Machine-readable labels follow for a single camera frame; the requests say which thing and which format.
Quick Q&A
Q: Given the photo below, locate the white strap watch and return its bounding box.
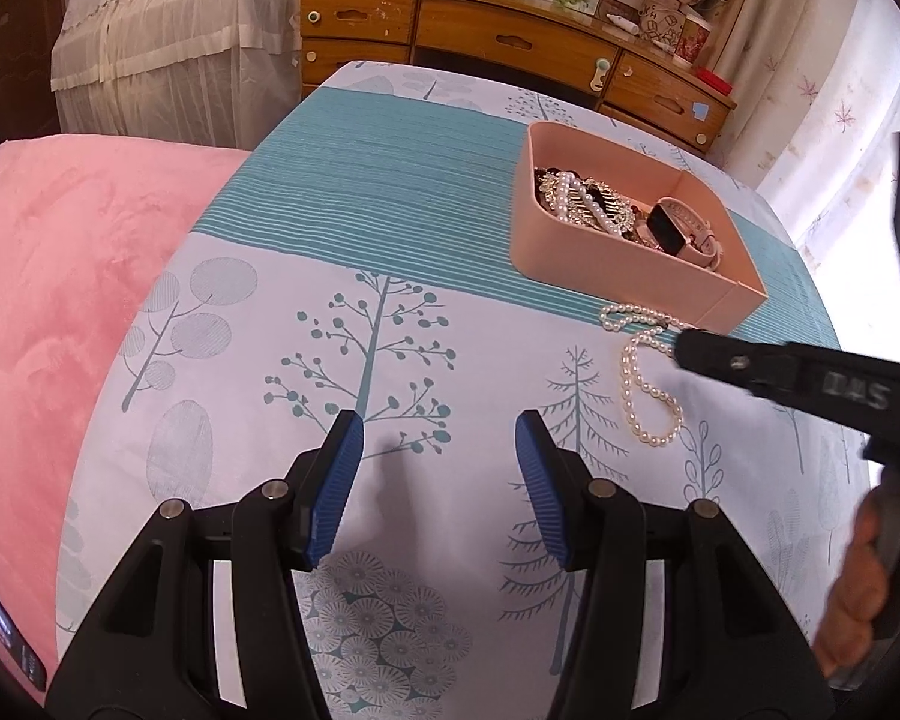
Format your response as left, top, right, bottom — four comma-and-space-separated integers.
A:
649, 197, 725, 273

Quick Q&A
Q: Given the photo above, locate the white lace cloth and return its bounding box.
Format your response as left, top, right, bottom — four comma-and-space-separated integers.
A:
51, 0, 346, 133

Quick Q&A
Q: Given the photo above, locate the tree print tablecloth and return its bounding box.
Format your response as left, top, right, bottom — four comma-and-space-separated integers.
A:
56, 60, 883, 720

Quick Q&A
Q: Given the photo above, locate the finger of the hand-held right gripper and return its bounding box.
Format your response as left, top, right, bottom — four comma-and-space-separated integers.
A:
673, 326, 797, 400

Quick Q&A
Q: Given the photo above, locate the brown door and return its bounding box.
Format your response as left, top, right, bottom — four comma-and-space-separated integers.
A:
0, 0, 70, 160

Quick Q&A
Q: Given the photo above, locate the dark control panel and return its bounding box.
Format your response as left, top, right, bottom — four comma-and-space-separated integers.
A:
0, 574, 50, 692

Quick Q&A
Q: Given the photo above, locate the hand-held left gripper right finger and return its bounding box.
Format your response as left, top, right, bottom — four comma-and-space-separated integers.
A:
514, 409, 845, 720

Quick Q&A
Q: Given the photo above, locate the floral curtain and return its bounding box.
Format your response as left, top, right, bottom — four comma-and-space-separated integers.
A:
720, 0, 900, 361

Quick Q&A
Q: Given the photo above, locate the pink plastic box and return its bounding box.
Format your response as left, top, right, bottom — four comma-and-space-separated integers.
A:
510, 121, 768, 332

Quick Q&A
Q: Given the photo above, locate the small wooden desk drawer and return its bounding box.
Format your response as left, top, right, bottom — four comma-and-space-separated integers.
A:
301, 62, 361, 100
302, 0, 419, 40
302, 37, 413, 67

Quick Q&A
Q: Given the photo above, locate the red floral container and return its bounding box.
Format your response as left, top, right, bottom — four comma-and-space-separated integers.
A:
675, 11, 714, 65

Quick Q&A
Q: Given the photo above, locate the patterned beige canister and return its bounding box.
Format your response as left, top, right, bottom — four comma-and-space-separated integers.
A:
640, 0, 691, 53

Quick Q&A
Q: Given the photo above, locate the dark hair comb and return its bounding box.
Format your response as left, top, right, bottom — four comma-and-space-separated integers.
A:
581, 180, 625, 215

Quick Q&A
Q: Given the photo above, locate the short pearl strand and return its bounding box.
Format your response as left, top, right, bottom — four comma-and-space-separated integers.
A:
551, 172, 623, 235

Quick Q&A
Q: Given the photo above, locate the wide wooden desk drawer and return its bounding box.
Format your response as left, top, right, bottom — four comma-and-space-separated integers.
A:
418, 0, 617, 74

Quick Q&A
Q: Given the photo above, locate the silver rhinestone jewelry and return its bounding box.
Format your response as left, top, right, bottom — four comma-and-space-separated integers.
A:
536, 167, 640, 239

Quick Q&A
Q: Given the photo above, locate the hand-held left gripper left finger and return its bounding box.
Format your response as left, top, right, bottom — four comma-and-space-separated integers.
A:
45, 410, 367, 720

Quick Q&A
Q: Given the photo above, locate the wooden desk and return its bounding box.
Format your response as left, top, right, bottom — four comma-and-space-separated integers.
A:
298, 0, 737, 158

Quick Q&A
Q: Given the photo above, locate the person's right hand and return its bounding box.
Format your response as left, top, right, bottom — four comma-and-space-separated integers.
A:
812, 495, 893, 681

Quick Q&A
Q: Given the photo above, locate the long pearl necklace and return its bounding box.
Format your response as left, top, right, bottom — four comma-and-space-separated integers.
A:
600, 302, 688, 449

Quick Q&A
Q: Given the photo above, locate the pink blanket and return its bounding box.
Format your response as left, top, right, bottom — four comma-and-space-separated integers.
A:
0, 133, 253, 707

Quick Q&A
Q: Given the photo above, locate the desk drawer with blue sticker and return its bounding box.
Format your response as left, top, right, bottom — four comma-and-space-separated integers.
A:
616, 52, 730, 128

